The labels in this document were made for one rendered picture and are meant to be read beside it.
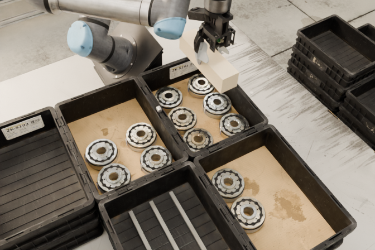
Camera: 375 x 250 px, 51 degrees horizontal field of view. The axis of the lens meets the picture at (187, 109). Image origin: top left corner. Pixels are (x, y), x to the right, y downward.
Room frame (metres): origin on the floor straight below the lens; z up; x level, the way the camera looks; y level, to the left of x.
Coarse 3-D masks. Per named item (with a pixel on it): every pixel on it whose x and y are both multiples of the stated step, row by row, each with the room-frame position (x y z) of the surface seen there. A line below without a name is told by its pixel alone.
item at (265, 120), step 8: (168, 64) 1.05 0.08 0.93; (176, 64) 1.06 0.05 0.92; (144, 72) 1.01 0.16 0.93; (152, 72) 1.01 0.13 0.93; (144, 80) 0.96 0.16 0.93; (240, 88) 0.95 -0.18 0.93; (152, 96) 0.89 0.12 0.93; (160, 112) 0.82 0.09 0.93; (168, 120) 0.79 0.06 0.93; (264, 120) 0.81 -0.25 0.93; (248, 128) 0.77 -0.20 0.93; (256, 128) 0.78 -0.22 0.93; (176, 136) 0.73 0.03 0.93; (232, 136) 0.74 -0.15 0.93; (240, 136) 0.74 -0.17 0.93; (184, 144) 0.70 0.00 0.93; (216, 144) 0.71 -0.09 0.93; (192, 152) 0.67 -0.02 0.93; (200, 152) 0.67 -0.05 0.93; (192, 160) 0.66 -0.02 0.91
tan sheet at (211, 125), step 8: (184, 80) 1.07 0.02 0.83; (184, 88) 1.03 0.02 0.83; (184, 96) 0.99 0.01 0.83; (192, 96) 0.99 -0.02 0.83; (184, 104) 0.95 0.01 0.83; (192, 104) 0.95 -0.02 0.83; (200, 104) 0.95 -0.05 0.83; (200, 112) 0.91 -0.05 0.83; (232, 112) 0.92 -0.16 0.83; (200, 120) 0.88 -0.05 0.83; (208, 120) 0.88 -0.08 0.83; (216, 120) 0.88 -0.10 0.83; (208, 128) 0.84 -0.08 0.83; (216, 128) 0.84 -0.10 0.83; (216, 136) 0.81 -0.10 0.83
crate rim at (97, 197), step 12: (120, 84) 0.94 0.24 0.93; (84, 96) 0.88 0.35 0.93; (144, 96) 0.90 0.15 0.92; (60, 120) 0.77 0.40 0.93; (168, 132) 0.74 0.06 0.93; (72, 144) 0.68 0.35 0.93; (180, 144) 0.70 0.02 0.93; (84, 168) 0.60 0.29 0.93; (168, 168) 0.61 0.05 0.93; (96, 192) 0.52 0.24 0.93; (108, 192) 0.53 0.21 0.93
